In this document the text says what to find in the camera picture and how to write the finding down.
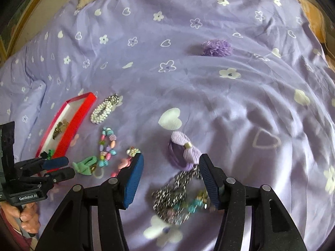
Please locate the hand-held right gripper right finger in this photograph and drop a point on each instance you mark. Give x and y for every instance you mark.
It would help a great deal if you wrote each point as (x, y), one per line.
(209, 180)

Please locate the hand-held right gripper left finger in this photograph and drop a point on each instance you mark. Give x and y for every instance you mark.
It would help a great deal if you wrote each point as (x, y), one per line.
(133, 180)

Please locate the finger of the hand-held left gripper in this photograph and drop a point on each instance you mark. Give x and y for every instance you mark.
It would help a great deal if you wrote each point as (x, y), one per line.
(62, 174)
(56, 162)

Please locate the red jewelry box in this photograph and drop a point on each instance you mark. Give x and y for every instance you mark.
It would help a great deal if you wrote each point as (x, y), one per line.
(65, 124)

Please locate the person's left hand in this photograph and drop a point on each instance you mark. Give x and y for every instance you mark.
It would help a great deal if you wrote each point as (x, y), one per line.
(27, 217)

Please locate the small green hair claw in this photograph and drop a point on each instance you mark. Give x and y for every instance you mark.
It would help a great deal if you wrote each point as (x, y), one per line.
(47, 153)

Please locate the green hair clip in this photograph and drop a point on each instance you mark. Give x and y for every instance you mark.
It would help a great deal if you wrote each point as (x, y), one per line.
(85, 166)

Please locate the gold hair clip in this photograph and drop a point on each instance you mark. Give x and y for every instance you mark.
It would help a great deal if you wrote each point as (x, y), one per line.
(59, 129)

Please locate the purple bow hair clip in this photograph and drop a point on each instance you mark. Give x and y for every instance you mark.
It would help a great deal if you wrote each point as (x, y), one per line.
(182, 150)

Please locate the pearl hair clip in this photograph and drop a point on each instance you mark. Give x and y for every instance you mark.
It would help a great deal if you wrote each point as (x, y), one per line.
(104, 109)

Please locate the purple floral bedsheet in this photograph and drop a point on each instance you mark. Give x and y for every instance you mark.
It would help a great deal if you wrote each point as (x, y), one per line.
(183, 83)

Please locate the purple fluffy scrunchie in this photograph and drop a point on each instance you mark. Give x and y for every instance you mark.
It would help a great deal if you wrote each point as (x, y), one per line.
(216, 47)

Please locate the wooden bed frame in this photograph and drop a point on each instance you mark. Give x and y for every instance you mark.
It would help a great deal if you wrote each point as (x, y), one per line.
(312, 10)

